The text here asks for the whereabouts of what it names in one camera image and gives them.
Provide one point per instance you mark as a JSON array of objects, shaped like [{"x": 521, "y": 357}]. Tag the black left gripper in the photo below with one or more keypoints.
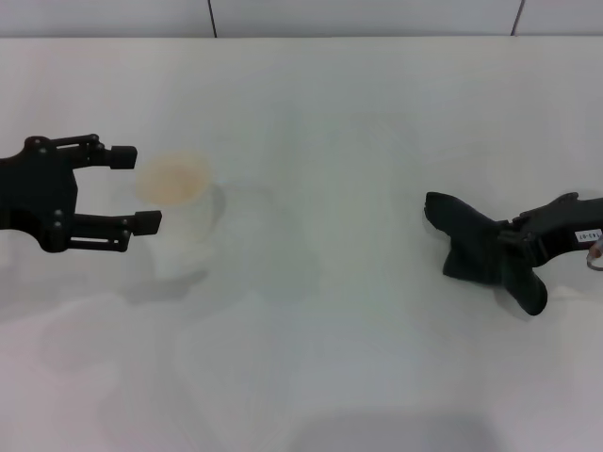
[{"x": 37, "y": 193}]

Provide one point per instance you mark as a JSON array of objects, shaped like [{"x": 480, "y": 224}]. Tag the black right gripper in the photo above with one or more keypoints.
[{"x": 565, "y": 226}]

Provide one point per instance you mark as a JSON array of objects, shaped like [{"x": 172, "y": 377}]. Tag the white paper cup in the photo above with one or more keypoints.
[{"x": 179, "y": 221}]

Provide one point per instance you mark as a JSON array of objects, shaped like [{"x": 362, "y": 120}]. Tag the dark blue rag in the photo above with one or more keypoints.
[{"x": 471, "y": 245}]

